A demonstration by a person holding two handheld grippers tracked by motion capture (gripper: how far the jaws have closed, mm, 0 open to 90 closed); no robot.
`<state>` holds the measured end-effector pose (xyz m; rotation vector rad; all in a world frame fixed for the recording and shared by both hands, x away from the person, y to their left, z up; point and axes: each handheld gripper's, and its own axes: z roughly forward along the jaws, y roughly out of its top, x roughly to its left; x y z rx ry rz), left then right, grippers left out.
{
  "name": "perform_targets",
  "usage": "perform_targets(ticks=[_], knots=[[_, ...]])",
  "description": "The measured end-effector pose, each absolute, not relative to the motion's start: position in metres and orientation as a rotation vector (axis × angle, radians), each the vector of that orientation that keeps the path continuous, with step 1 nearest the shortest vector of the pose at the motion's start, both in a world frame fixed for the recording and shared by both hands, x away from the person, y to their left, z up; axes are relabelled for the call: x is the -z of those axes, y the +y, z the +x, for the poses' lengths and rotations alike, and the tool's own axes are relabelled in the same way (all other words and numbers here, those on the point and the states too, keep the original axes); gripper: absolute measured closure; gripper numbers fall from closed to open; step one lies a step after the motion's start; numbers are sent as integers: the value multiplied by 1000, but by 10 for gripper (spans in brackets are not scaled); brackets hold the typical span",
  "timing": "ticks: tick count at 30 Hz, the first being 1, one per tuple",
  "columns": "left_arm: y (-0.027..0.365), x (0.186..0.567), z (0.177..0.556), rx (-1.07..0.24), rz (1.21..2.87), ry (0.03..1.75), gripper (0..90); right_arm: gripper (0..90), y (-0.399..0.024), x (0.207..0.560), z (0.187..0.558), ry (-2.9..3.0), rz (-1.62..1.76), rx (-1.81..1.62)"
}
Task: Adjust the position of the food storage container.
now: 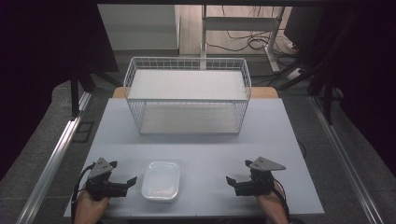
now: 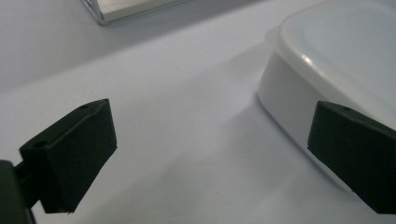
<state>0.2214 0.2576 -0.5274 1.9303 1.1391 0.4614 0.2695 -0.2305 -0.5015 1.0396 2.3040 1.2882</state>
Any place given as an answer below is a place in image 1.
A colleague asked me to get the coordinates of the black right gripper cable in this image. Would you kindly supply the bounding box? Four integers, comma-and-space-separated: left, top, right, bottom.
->
273, 177, 292, 224

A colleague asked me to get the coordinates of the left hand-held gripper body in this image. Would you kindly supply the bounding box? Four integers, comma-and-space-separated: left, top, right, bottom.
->
85, 157, 129, 202

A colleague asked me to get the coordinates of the white power strip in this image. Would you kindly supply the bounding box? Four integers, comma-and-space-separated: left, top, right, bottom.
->
285, 67, 304, 81

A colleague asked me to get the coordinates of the white cabinet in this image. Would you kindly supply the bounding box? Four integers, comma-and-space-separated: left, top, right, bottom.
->
97, 4, 181, 51

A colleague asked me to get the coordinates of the person's right hand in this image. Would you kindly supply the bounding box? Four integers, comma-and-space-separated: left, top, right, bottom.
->
256, 182, 290, 224

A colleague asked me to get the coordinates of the person's left hand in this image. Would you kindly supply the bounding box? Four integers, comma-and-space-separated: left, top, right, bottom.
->
74, 189, 110, 224

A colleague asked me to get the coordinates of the tangle of black floor cables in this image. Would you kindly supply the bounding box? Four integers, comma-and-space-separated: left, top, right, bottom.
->
205, 5, 309, 87

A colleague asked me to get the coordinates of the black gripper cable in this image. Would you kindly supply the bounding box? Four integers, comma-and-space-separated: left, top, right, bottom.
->
70, 162, 96, 224
273, 177, 292, 224

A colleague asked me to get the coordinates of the black metal stand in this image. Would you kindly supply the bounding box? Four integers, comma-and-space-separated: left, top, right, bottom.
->
69, 66, 82, 121

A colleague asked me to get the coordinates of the white metal desk frame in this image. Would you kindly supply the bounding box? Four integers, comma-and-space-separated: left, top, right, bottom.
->
200, 5, 286, 74

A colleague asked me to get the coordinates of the wooden table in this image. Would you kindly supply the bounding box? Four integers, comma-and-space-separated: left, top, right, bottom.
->
111, 86, 280, 100

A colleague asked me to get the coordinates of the aluminium frame rail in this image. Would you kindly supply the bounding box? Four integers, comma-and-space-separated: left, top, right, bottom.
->
15, 91, 93, 224
309, 94, 386, 224

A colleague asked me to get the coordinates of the white wire two-tier rack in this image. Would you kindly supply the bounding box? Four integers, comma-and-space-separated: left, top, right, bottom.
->
122, 56, 253, 136

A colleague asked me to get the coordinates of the clear plastic food container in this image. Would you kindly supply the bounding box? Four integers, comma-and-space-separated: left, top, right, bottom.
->
141, 160, 181, 203

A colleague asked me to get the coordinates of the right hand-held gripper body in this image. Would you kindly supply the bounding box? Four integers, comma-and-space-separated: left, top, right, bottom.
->
234, 156, 287, 197

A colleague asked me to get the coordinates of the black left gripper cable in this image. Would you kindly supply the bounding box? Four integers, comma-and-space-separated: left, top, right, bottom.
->
70, 162, 96, 224

